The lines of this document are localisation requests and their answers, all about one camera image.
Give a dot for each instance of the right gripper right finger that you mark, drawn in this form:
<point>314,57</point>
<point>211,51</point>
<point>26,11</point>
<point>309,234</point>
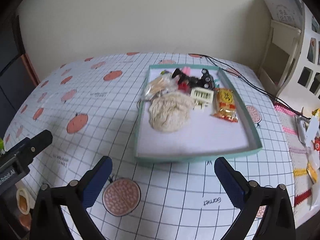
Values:
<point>248,196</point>

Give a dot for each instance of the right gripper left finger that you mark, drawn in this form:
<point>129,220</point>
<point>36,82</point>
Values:
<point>48,221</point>

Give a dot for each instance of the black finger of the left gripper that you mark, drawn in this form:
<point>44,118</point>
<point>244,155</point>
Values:
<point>15,162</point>

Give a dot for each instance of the yellow snack packet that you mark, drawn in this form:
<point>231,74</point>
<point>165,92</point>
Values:
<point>224,105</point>

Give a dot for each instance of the cream knitted cloth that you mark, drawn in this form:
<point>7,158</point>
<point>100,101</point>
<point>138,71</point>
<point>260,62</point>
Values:
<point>170,112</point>

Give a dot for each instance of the black toy car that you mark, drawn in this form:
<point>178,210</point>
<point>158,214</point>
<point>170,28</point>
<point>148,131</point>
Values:
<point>206,81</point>

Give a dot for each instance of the pink hair comb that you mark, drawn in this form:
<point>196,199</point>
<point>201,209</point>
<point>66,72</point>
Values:
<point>186,70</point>

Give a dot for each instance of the bag with cream knit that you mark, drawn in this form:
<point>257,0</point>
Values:
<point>162,84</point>

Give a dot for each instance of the white tray with teal rim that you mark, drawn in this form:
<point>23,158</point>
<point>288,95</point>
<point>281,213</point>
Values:
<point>204,137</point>

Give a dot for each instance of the grid tablecloth with pomegranates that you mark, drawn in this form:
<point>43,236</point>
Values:
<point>90,106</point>

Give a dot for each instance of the colourful yellow block toy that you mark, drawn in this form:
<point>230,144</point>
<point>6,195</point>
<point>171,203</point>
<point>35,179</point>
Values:
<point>177,80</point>

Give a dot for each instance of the cream wooden shelf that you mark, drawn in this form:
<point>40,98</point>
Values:
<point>279,56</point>

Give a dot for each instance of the white printed cardboard box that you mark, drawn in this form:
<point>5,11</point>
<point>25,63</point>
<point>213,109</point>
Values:
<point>289,12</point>

